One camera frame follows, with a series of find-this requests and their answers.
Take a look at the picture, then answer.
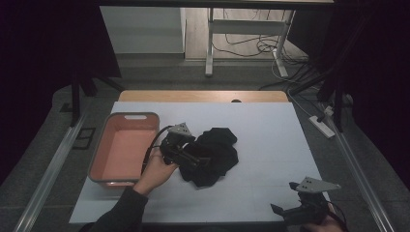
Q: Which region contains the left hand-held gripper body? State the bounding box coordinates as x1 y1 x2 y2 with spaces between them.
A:
159 121 197 166

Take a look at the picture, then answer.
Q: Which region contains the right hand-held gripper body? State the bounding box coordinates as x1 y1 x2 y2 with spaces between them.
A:
288 175 342 226

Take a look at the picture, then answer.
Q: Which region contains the black cloth garment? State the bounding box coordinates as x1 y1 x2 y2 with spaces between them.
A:
178 127 240 189

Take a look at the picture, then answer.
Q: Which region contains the pink basket with grey rim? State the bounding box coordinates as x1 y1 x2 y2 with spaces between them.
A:
87 111 161 189

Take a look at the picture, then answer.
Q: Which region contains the person's right hand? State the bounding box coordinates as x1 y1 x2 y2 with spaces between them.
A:
299 206 348 232

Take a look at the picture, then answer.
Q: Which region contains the person's left hand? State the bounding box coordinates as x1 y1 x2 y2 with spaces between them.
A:
132 147 180 197

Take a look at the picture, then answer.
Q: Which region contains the white table cover board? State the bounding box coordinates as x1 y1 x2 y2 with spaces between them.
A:
69 101 331 224

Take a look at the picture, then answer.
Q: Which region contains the white power strip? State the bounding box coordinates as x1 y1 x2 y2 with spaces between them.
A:
307 114 337 139

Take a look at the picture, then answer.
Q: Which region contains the black metal stand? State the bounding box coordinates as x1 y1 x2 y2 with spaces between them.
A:
316 72 345 133
70 74 126 128

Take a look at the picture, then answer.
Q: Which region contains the white cabinet panel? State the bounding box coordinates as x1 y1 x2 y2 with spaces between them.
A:
99 6 188 55

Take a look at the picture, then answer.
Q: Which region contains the black curtain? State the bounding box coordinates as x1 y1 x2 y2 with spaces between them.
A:
0 0 122 188
286 0 410 191

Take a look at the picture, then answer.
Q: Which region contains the left hand-held gripper cable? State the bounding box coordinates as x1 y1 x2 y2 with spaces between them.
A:
140 125 173 175

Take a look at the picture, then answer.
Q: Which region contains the hand-held gripper cable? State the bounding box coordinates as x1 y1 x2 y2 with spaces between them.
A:
140 125 173 175
327 201 349 232

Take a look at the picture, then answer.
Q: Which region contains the right hand-held gripper cable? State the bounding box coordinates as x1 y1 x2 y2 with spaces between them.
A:
327 201 349 232

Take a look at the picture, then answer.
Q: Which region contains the aluminium rail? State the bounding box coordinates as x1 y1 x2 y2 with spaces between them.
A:
13 114 87 232
323 110 396 232

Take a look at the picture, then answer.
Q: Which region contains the black floor frame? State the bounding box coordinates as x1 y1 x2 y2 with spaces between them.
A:
72 127 97 151

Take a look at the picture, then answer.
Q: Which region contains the white power cable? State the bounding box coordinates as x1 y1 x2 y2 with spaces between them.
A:
271 56 327 119

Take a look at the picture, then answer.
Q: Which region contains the tangle of black floor cables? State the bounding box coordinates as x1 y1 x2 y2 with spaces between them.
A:
212 9 311 66

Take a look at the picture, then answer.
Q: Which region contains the white desk frame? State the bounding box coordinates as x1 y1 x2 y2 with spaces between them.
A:
204 8 296 78

